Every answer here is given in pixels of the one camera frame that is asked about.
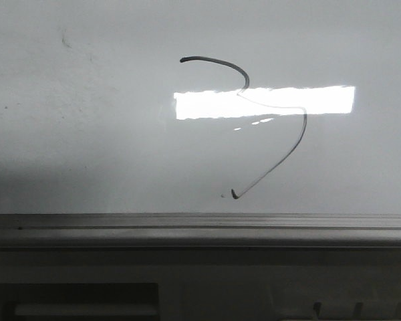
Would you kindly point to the white whiteboard surface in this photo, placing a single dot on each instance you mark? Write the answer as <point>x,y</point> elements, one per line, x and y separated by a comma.
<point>200,106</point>

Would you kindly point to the grey aluminium whiteboard frame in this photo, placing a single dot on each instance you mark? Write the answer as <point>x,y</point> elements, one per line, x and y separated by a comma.
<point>198,230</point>

